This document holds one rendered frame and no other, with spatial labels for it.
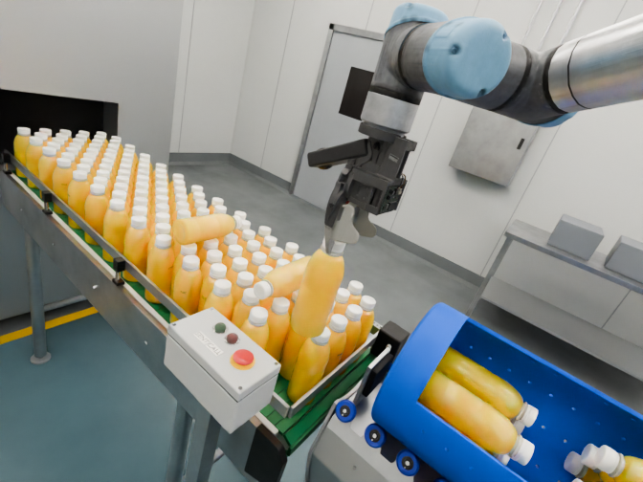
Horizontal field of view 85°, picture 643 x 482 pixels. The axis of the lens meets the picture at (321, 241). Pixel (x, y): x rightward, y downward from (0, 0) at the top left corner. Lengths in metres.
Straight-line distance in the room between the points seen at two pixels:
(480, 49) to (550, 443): 0.79
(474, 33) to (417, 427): 0.59
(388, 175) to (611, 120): 3.60
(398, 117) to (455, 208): 3.68
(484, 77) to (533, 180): 3.63
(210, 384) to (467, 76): 0.58
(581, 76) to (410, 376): 0.49
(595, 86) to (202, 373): 0.66
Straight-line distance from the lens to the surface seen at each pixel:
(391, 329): 1.04
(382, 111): 0.51
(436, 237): 4.28
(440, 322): 0.71
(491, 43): 0.42
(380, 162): 0.54
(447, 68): 0.41
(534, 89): 0.49
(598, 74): 0.45
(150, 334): 1.07
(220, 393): 0.66
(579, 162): 4.03
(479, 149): 3.88
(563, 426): 0.96
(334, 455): 0.88
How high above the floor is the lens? 1.57
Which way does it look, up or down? 24 degrees down
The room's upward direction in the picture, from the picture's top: 17 degrees clockwise
